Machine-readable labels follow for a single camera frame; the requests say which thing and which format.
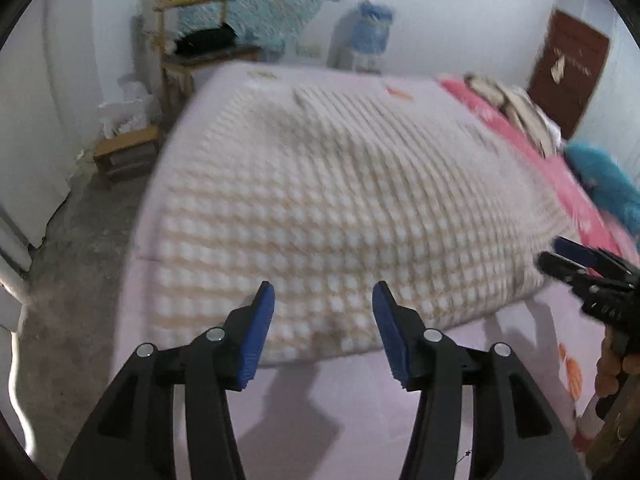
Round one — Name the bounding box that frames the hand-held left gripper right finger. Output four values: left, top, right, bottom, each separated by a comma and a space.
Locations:
372, 280, 588, 480

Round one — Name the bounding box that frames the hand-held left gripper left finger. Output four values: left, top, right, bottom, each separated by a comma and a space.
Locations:
57, 281, 276, 480

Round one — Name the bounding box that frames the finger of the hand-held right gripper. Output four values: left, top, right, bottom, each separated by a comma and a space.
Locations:
536, 251, 591, 288
552, 236, 608, 273

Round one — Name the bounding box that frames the beige white checked coat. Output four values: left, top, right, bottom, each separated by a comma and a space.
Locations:
142, 82, 576, 368

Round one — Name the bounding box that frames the beige clothes pile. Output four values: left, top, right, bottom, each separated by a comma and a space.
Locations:
462, 72, 561, 156

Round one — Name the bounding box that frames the person's right hand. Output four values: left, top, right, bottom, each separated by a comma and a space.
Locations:
595, 335, 626, 416

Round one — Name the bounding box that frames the pink floral blanket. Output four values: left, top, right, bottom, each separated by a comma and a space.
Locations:
437, 75, 640, 281

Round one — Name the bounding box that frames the teal garment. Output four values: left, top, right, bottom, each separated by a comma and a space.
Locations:
565, 141, 640, 238

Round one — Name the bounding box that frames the bed with pale pink sheet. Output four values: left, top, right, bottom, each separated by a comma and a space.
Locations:
112, 62, 608, 480

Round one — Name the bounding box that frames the brown door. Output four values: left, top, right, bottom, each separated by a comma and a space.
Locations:
527, 7, 612, 141

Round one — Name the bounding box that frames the small wooden stool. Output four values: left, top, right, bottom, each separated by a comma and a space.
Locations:
93, 126, 161, 183

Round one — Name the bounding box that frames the white plastic bag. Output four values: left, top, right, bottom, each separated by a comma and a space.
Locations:
97, 77, 161, 136

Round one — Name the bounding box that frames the wooden chair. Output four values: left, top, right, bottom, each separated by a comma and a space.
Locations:
152, 0, 263, 116

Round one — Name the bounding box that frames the white water dispenser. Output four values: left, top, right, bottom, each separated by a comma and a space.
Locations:
327, 12, 386, 75

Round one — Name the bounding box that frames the white curtain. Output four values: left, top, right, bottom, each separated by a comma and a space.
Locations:
0, 0, 108, 271

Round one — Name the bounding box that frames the black bag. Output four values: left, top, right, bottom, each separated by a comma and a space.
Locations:
175, 22, 238, 57

